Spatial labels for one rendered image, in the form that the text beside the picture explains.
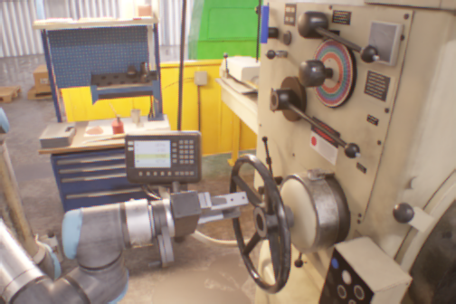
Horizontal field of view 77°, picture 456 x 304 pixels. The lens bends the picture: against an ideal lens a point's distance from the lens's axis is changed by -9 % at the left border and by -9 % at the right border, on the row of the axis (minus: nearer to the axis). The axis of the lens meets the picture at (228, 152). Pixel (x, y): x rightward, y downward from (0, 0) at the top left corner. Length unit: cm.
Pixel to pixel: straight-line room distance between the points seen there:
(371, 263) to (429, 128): 31
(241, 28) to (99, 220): 429
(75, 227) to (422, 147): 67
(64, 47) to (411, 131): 233
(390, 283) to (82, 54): 237
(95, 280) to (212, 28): 417
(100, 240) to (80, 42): 208
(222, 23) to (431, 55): 411
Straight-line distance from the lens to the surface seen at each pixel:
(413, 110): 68
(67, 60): 260
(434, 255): 86
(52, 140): 228
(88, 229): 61
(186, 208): 58
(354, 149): 72
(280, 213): 69
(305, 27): 86
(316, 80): 79
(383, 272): 75
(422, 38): 67
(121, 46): 253
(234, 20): 469
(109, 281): 68
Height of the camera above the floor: 184
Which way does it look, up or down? 27 degrees down
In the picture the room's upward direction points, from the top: 1 degrees clockwise
